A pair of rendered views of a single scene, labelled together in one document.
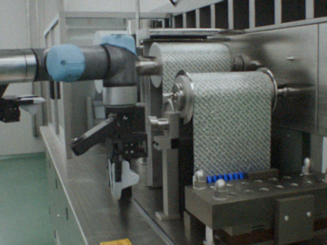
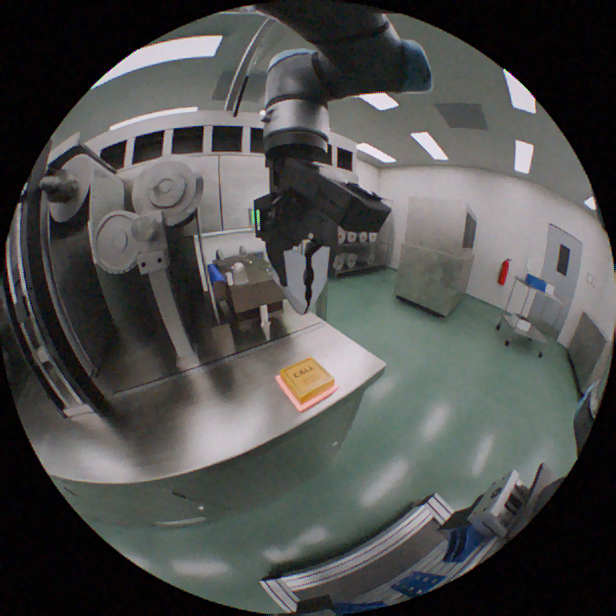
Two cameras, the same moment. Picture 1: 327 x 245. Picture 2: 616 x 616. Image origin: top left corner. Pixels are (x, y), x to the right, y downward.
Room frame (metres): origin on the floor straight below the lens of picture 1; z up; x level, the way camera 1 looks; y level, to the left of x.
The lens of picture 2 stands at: (0.98, 0.31, 1.16)
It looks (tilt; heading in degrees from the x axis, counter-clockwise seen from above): 27 degrees down; 255
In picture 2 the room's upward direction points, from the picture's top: straight up
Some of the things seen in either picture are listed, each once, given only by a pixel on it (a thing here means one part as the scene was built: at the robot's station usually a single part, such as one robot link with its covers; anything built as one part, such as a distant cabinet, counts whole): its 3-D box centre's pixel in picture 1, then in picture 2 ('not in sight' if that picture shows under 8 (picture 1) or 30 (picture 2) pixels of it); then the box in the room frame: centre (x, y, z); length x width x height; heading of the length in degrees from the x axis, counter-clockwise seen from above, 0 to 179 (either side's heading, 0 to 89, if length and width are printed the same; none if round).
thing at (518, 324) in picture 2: not in sight; (533, 314); (-2.42, 0.16, 0.51); 0.91 x 0.58 x 1.02; 131
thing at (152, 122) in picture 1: (152, 123); (144, 228); (1.16, 0.03, 1.18); 0.04 x 0.02 x 0.04; 19
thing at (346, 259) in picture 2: not in sight; (359, 233); (-1.22, -3.31, 0.92); 1.83 x 0.53 x 1.85; 19
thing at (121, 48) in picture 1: (117, 60); (298, 84); (0.93, 0.10, 1.35); 0.09 x 0.08 x 0.11; 131
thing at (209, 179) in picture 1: (236, 178); (214, 275); (1.11, -0.20, 1.03); 0.21 x 0.04 x 0.03; 109
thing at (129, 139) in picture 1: (124, 132); (292, 194); (0.93, 0.09, 1.19); 0.09 x 0.08 x 0.12; 109
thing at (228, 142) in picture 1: (233, 145); (201, 245); (1.14, -0.19, 1.12); 0.23 x 0.01 x 0.18; 109
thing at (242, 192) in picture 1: (269, 195); (243, 273); (1.03, -0.27, 1.00); 0.40 x 0.16 x 0.06; 109
